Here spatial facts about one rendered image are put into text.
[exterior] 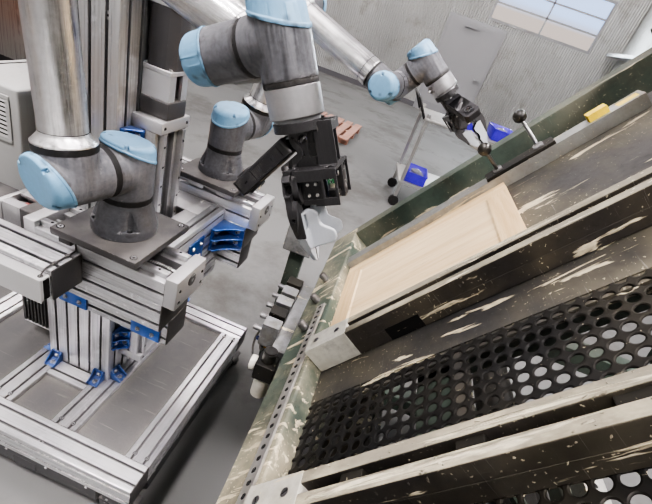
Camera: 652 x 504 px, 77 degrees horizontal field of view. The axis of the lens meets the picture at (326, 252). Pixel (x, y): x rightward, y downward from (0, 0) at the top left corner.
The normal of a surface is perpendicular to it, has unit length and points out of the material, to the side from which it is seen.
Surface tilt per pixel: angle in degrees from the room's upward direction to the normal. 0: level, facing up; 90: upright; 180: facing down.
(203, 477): 0
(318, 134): 90
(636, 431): 90
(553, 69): 90
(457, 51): 90
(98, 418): 0
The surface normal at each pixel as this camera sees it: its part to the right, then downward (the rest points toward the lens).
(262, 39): -0.45, 0.44
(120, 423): 0.29, -0.81
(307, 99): 0.51, 0.29
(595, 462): -0.22, 0.46
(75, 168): 0.65, 0.46
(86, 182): 0.86, 0.36
